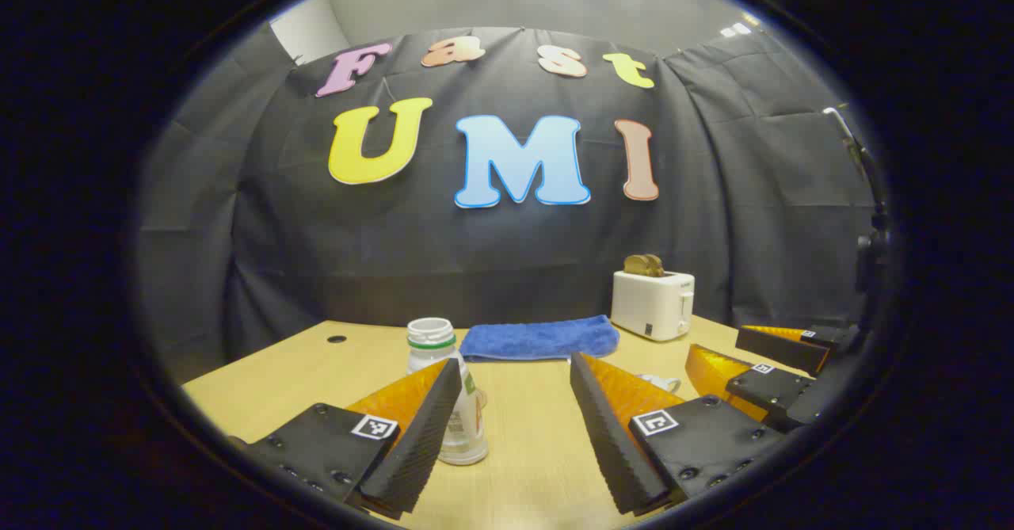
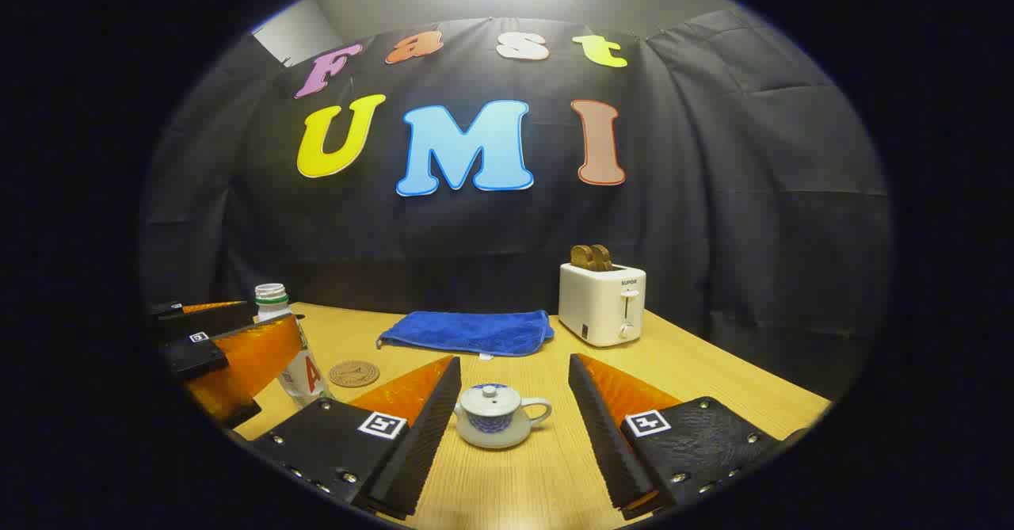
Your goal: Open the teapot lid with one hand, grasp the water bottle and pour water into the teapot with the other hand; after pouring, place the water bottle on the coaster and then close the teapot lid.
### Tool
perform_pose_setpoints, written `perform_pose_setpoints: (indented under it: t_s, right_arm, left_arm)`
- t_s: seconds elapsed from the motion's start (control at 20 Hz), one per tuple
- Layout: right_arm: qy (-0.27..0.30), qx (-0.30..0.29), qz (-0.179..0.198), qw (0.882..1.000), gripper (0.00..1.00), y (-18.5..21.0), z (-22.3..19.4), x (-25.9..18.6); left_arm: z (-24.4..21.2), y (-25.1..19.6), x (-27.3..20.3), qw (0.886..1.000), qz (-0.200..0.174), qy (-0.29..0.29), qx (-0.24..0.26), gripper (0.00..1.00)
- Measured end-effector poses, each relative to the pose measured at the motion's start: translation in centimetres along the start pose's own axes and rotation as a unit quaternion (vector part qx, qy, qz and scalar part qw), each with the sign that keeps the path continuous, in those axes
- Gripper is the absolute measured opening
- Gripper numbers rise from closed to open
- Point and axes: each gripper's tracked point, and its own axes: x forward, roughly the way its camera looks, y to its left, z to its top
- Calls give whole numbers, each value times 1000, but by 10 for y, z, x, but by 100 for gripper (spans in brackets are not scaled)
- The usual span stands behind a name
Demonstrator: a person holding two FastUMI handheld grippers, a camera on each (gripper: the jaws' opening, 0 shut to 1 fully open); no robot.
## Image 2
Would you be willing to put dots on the white toaster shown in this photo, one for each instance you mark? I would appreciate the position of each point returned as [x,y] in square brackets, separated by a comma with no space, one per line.
[598,308]

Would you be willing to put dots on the blue towel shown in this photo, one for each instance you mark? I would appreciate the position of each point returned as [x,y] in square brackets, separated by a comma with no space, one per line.
[467,332]

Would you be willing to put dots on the black backdrop cloth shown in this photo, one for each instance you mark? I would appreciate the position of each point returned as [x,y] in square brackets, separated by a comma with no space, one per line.
[713,197]

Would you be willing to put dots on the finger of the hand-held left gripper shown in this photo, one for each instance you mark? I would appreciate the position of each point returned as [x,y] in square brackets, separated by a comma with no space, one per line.
[190,356]
[214,320]

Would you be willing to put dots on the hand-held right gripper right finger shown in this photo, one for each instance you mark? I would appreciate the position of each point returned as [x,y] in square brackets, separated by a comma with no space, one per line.
[606,443]

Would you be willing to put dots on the white teacup lid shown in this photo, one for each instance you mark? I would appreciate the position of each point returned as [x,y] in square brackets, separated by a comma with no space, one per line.
[489,399]

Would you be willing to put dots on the round wooden coaster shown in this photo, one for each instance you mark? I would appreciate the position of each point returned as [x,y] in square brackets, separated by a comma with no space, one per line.
[354,374]

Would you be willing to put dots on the white water bottle green label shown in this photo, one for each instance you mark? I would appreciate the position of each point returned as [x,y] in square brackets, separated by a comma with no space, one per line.
[273,302]

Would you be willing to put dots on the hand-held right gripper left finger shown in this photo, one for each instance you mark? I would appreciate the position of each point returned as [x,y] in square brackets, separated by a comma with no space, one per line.
[424,451]

